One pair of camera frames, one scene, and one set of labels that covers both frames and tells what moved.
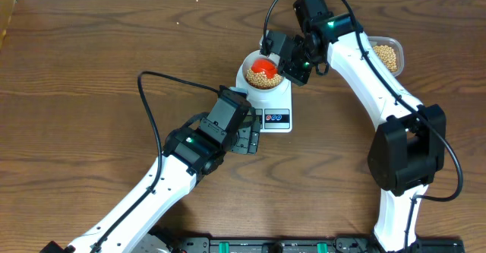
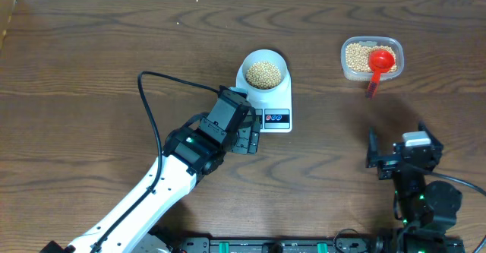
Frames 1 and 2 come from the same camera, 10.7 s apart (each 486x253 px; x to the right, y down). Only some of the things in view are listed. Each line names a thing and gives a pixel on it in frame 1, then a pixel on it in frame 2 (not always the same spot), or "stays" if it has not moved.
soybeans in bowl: [261, 80] stays
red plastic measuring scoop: [269, 66] to [380, 60]
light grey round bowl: [261, 73] stays
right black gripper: [299, 78] to [386, 166]
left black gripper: [248, 135] stays
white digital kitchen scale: [273, 108] stays
